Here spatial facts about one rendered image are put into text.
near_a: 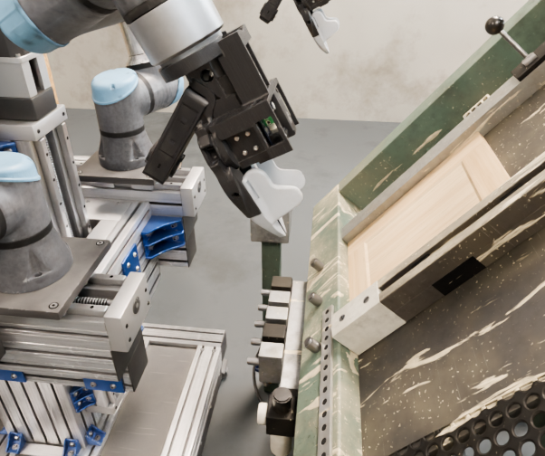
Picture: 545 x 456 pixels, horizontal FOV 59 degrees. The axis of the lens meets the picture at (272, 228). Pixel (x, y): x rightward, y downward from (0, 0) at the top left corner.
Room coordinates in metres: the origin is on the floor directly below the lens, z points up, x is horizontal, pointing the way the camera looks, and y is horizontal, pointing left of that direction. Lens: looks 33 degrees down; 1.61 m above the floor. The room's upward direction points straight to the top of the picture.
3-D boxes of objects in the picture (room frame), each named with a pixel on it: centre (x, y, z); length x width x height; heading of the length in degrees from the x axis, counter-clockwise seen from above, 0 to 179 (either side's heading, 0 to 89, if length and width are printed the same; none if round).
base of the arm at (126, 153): (1.22, 0.40, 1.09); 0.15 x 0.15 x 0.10
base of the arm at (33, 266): (0.73, 0.46, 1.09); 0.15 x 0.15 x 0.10
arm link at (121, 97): (1.23, 0.40, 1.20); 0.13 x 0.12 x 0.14; 148
